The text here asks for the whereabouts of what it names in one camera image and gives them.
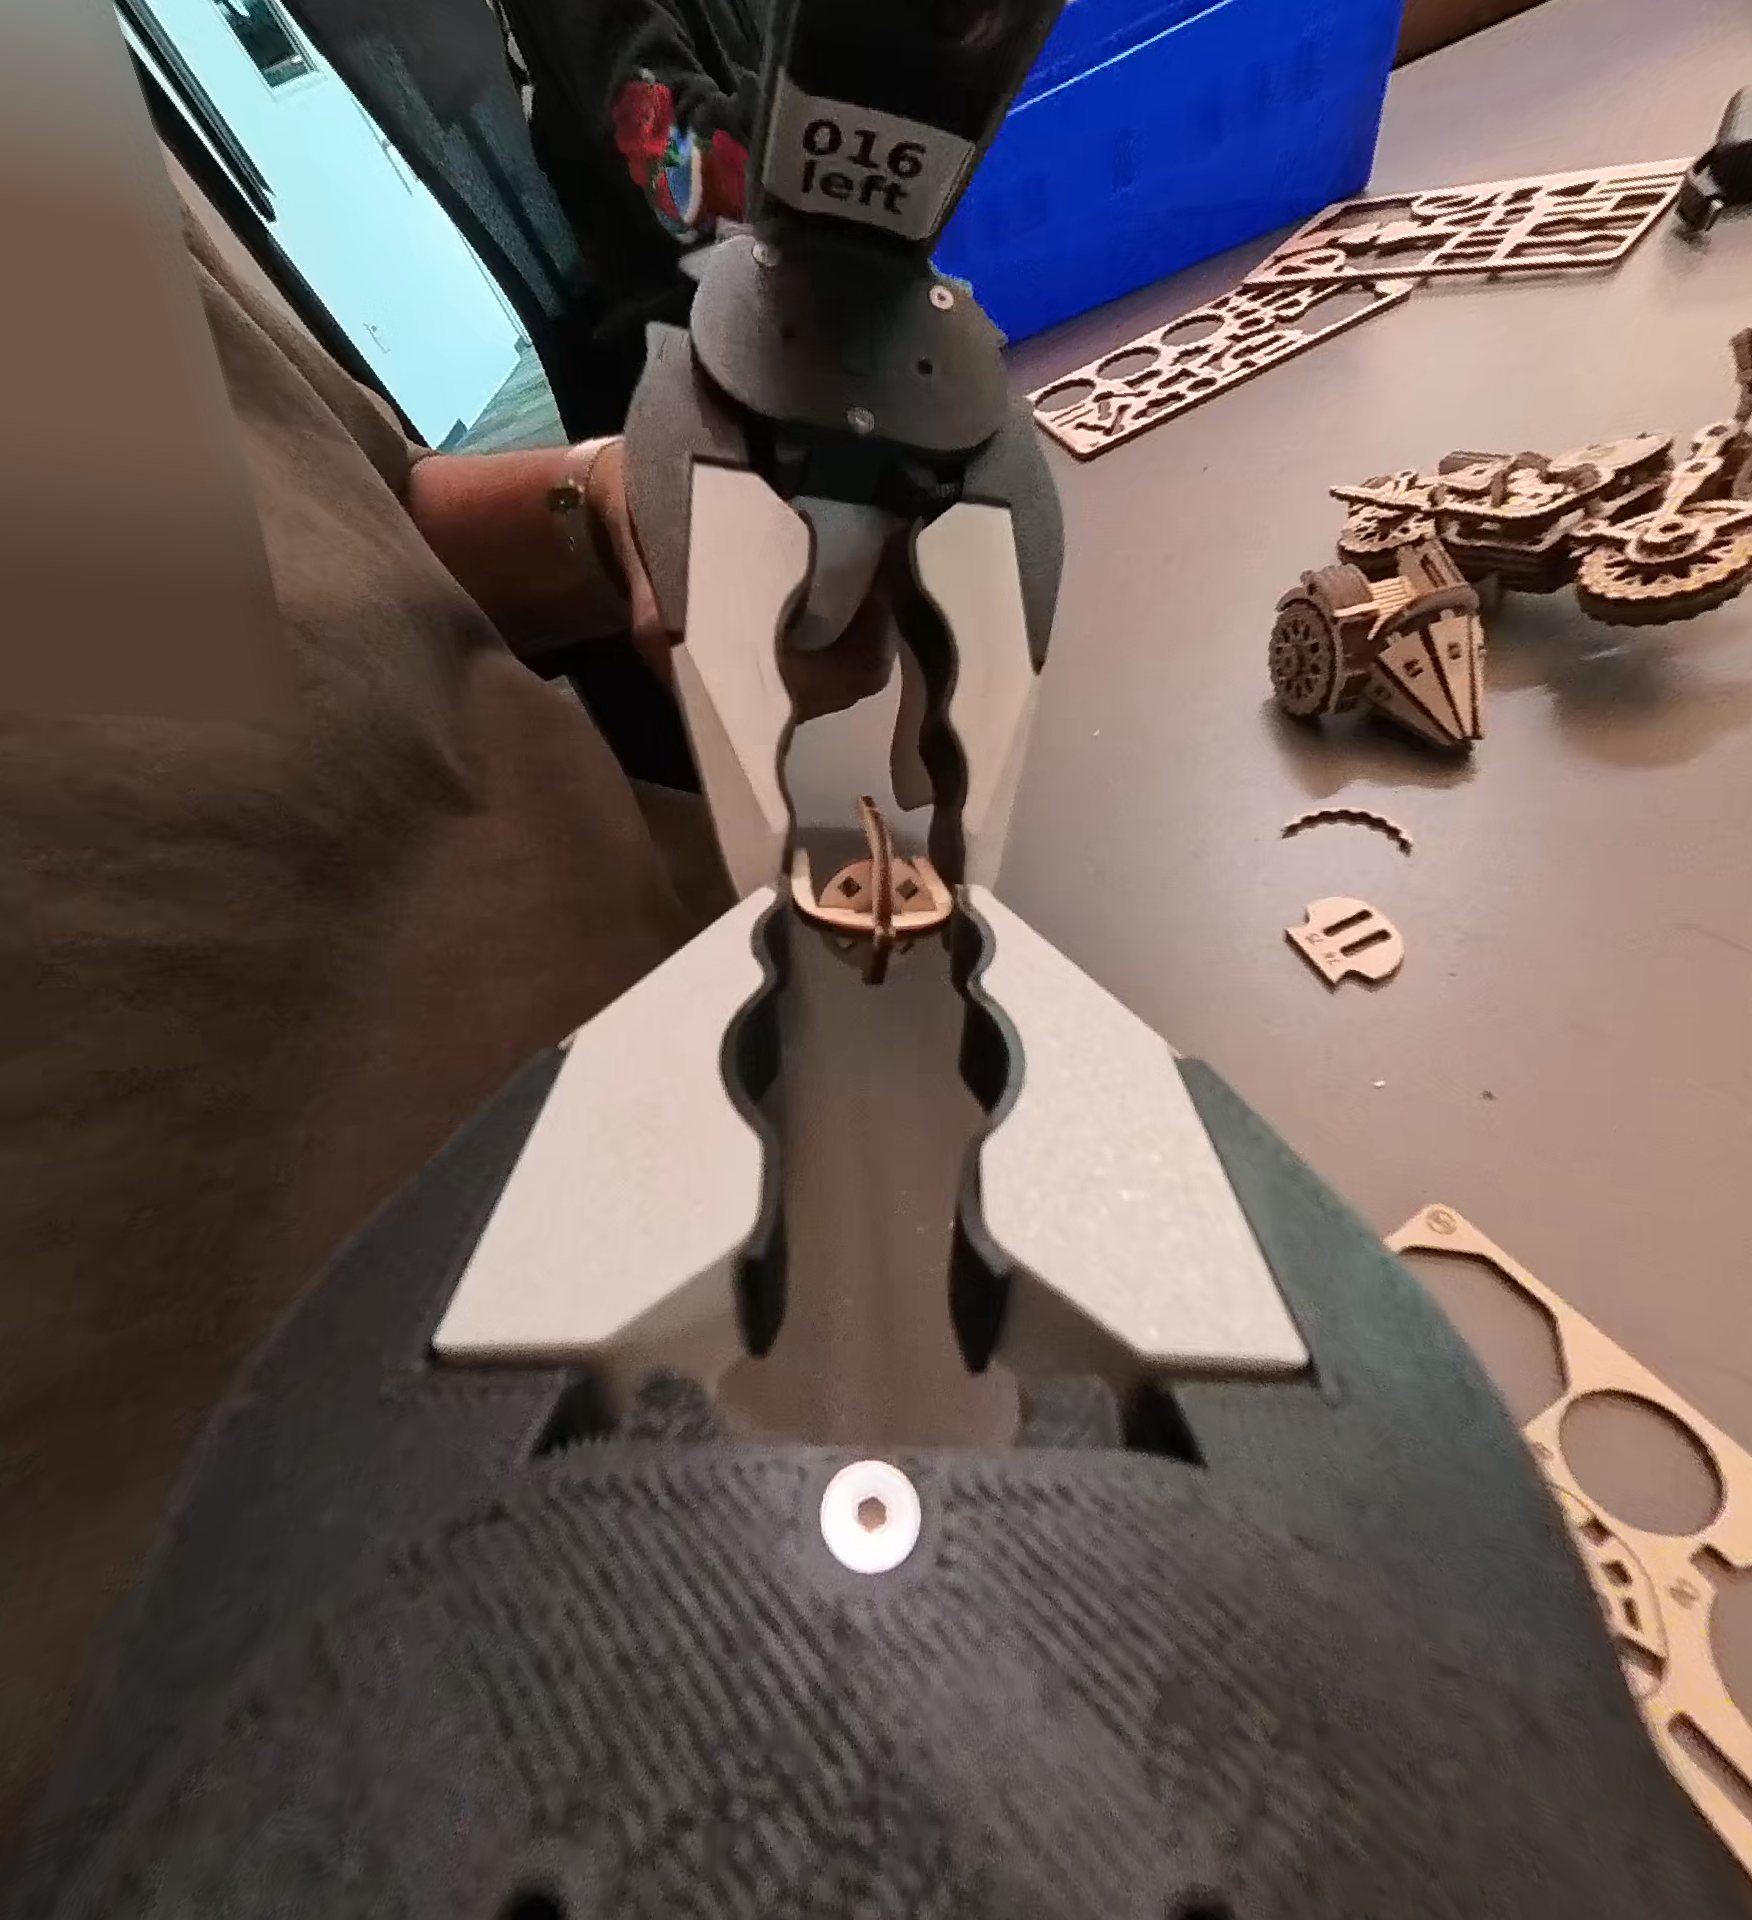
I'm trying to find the long wooden parts sheet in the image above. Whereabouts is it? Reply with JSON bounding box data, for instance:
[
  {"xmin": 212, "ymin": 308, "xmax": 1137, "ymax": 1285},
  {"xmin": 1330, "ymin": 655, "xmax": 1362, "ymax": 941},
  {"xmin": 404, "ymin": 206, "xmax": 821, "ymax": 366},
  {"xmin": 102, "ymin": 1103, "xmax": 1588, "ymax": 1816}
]
[{"xmin": 1244, "ymin": 154, "xmax": 1697, "ymax": 304}]

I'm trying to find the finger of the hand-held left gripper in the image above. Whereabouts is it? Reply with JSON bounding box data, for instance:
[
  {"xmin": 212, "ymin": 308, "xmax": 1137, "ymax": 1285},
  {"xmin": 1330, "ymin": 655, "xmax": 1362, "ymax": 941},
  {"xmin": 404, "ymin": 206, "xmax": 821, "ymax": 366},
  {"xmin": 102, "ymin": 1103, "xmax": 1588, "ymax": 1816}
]
[
  {"xmin": 669, "ymin": 458, "xmax": 821, "ymax": 901},
  {"xmin": 887, "ymin": 504, "xmax": 1046, "ymax": 893}
]

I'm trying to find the pale wooden parts sheet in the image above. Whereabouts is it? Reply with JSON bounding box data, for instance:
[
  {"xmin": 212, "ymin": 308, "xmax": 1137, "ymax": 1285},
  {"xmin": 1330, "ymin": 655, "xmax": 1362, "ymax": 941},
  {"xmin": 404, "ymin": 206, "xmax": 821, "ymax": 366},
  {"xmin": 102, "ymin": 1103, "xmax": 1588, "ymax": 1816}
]
[{"xmin": 1383, "ymin": 1201, "xmax": 1752, "ymax": 1920}]

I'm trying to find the toothed wooden arc piece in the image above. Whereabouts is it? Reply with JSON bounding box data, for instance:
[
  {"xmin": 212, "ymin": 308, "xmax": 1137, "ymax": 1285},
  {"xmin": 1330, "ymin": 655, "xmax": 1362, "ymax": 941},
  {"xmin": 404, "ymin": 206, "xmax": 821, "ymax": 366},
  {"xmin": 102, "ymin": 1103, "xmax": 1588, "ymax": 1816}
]
[{"xmin": 1281, "ymin": 804, "xmax": 1416, "ymax": 858}]

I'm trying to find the person's left forearm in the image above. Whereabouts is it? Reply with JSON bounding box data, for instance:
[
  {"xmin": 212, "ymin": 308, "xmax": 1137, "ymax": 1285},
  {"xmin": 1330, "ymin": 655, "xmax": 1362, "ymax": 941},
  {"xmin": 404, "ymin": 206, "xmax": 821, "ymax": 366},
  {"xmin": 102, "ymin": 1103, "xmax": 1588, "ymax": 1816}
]
[{"xmin": 408, "ymin": 438, "xmax": 676, "ymax": 677}]

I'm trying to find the grey desk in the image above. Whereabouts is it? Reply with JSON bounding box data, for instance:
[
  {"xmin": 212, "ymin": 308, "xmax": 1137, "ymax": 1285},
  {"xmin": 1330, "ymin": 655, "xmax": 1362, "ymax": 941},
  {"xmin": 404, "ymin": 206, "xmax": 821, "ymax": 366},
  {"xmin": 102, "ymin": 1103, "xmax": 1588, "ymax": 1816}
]
[{"xmin": 622, "ymin": 0, "xmax": 1752, "ymax": 1920}]

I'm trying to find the blue plastic bin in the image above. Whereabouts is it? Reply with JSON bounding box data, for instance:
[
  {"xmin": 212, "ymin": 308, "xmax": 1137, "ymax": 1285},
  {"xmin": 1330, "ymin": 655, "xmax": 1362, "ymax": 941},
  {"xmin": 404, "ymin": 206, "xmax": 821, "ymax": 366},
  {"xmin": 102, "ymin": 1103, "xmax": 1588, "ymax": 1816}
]
[{"xmin": 933, "ymin": 0, "xmax": 1405, "ymax": 352}]

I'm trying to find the round slotted wooden piece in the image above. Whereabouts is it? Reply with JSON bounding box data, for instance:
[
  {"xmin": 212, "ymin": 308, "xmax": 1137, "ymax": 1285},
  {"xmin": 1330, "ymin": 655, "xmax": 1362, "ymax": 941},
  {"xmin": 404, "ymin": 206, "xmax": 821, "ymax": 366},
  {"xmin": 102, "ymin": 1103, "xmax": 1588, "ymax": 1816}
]
[{"xmin": 1281, "ymin": 896, "xmax": 1408, "ymax": 992}]

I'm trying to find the wooden dome frame assembly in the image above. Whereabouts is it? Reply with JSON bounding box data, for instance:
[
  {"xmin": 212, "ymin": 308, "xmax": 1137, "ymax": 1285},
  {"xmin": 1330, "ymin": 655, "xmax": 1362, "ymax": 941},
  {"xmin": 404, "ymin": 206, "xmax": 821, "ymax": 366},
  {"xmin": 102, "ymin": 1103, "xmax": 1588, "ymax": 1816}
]
[{"xmin": 791, "ymin": 795, "xmax": 955, "ymax": 987}]

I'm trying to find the wooden sidecar model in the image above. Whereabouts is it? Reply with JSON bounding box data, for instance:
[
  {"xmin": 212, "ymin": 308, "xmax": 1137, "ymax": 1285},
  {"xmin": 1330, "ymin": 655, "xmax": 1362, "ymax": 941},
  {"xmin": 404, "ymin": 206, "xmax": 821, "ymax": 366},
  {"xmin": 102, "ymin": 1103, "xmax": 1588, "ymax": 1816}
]
[{"xmin": 1268, "ymin": 536, "xmax": 1494, "ymax": 755}]

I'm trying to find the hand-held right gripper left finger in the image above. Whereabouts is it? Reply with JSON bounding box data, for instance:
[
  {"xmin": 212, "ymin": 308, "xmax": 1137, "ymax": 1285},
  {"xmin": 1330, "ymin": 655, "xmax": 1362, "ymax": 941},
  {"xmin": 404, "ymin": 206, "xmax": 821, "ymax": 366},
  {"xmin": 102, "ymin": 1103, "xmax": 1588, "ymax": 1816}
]
[{"xmin": 434, "ymin": 885, "xmax": 792, "ymax": 1416}]

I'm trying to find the wooden motorcycle model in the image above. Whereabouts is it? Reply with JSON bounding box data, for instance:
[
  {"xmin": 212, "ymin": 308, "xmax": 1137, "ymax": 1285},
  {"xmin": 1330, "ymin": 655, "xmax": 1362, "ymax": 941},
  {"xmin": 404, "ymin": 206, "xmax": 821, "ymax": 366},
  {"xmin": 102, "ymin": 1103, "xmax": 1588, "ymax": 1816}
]
[{"xmin": 1330, "ymin": 259, "xmax": 1752, "ymax": 629}]

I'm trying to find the metal wrist bracelet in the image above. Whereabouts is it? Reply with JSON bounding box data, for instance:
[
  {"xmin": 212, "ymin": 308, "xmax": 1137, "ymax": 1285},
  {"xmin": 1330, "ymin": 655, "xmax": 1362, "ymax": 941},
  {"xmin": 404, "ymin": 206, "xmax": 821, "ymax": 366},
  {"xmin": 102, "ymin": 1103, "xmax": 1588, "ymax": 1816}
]
[{"xmin": 546, "ymin": 436, "xmax": 624, "ymax": 564}]

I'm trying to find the person's left hand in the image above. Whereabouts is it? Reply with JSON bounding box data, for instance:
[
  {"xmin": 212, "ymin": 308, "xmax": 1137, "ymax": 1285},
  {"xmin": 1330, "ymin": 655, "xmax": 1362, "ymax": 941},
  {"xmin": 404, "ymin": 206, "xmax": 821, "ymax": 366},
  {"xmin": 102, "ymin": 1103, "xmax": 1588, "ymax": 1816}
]
[{"xmin": 779, "ymin": 634, "xmax": 903, "ymax": 725}]

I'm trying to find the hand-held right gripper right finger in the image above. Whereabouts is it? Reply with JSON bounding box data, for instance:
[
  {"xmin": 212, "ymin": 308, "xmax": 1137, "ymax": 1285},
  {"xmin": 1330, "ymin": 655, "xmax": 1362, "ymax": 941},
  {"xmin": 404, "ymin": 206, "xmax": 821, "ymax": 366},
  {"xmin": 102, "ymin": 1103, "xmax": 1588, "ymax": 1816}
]
[{"xmin": 947, "ymin": 881, "xmax": 1316, "ymax": 1416}]

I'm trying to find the round-holed wooden parts sheet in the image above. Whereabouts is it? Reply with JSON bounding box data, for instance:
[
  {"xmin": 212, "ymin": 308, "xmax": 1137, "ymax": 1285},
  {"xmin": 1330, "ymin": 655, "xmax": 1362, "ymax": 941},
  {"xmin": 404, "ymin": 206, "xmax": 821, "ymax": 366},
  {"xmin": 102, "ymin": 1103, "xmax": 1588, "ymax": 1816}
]
[{"xmin": 1031, "ymin": 274, "xmax": 1422, "ymax": 461}]

